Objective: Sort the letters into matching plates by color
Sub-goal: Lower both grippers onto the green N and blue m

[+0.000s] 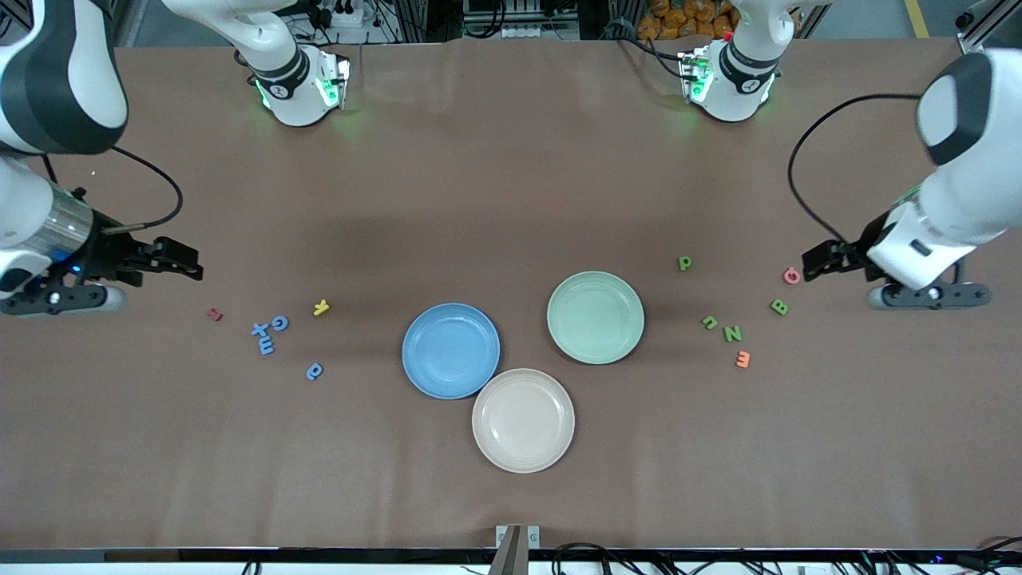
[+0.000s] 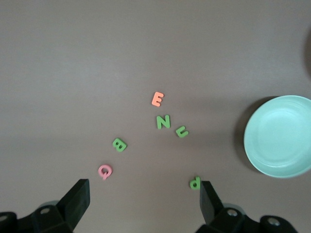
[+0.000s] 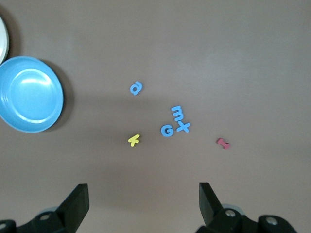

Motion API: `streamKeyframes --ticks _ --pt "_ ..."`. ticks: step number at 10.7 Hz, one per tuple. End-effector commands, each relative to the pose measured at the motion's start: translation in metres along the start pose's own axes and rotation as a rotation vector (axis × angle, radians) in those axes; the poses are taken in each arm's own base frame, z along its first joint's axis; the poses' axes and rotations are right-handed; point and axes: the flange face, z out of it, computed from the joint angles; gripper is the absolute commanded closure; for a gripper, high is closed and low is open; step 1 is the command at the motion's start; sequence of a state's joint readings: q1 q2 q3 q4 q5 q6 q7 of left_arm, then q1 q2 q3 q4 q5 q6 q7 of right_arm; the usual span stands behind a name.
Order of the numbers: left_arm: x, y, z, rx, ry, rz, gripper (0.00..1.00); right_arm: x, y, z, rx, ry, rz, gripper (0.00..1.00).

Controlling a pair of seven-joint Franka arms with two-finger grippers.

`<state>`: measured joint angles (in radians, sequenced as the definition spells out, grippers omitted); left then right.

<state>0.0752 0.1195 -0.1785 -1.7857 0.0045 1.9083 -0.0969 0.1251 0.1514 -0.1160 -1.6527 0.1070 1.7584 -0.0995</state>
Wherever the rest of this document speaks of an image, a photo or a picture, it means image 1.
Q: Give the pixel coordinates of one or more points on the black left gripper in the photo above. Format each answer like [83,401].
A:
[865,243]

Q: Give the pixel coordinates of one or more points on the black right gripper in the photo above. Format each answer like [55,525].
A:
[106,250]

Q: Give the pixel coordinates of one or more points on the green foam letter B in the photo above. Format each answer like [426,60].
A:
[779,307]

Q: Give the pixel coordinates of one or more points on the blue foam letter G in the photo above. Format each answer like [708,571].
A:
[274,323]

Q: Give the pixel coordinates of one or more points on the blue foam letter E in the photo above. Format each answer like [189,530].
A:
[265,346]

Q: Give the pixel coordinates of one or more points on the green foam letter N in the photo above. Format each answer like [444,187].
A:
[732,334]

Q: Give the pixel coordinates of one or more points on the blue foam letter Q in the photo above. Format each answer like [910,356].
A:
[318,374]

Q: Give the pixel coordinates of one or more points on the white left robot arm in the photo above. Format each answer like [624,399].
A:
[966,184]

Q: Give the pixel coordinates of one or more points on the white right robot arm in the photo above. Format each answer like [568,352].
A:
[64,80]

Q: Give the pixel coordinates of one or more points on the red foam letter G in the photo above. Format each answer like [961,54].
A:
[786,276]

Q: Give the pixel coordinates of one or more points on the orange foam letter E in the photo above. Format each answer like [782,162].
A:
[742,359]

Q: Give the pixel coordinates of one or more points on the yellow foam letter Y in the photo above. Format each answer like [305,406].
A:
[321,307]

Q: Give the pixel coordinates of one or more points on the green plate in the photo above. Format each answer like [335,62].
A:
[596,318]

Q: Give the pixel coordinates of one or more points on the bag of orange items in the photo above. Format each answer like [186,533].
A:
[679,20]

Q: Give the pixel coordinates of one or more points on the blue plate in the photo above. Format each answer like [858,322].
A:
[451,350]

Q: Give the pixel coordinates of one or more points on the white power strip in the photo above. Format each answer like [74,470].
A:
[343,16]

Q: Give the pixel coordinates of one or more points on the beige pink plate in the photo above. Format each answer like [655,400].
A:
[523,420]

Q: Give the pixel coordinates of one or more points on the aluminium frame post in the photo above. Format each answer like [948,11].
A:
[978,36]

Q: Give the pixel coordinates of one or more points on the black table edge rail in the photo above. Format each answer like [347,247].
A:
[239,555]

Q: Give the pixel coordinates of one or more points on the grey metal bracket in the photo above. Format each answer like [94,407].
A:
[511,551]

